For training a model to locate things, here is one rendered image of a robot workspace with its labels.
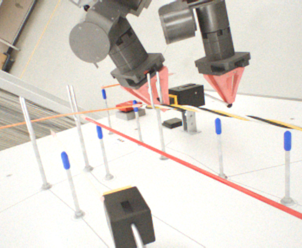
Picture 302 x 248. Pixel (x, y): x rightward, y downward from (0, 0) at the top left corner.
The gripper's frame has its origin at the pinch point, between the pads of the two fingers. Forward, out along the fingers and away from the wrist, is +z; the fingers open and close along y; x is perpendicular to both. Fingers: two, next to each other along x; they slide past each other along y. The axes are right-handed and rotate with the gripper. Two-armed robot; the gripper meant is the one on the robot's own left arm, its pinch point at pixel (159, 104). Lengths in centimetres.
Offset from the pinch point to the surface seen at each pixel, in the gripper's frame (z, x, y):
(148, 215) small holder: -7.2, -16.2, 29.0
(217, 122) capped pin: -2.0, -1.6, 19.1
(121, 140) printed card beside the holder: 3.6, -8.5, -6.7
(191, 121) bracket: 6.7, 3.5, 0.9
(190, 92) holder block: 1.1, 5.7, 2.0
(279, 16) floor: 52, 135, -93
